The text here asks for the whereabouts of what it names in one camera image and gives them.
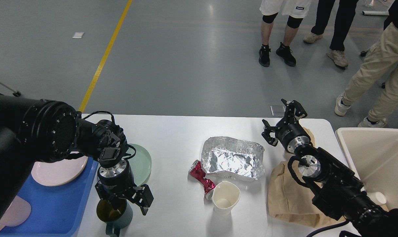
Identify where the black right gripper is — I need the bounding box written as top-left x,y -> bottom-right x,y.
261,99 -> 313,154

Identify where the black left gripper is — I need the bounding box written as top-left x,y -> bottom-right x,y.
95,159 -> 154,216

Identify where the dark teal mug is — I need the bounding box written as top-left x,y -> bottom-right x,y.
96,198 -> 133,237

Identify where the green plate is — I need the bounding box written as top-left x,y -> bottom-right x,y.
128,144 -> 152,186

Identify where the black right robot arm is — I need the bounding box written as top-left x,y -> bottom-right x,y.
261,99 -> 398,237

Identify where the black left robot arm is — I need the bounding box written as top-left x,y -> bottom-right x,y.
0,93 -> 154,220

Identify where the grey floor plate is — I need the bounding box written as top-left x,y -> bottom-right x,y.
270,105 -> 285,117

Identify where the blue plastic tray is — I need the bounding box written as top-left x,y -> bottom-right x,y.
0,158 -> 98,237

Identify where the aluminium foil tray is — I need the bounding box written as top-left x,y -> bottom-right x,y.
201,136 -> 265,182

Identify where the pink plate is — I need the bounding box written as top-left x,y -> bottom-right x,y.
31,156 -> 88,187

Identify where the crushed red can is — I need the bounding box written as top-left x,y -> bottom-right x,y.
188,160 -> 216,201

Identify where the brown paper bag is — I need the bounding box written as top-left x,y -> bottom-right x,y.
267,127 -> 389,228

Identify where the white paper cup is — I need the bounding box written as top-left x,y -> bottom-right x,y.
212,181 -> 241,216

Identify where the beige plastic bin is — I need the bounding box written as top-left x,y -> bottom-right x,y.
336,127 -> 398,210

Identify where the pink mug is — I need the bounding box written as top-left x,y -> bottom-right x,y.
0,196 -> 32,231

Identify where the person in white shorts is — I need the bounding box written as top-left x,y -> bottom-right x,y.
258,0 -> 311,67

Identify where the small white cup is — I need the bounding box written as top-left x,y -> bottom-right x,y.
366,192 -> 387,205

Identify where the person in black trousers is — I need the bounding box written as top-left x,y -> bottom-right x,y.
303,0 -> 358,69

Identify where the person in khaki trousers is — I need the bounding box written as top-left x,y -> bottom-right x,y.
334,0 -> 398,128

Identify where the rolling stand leg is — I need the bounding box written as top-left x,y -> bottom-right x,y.
0,81 -> 22,97

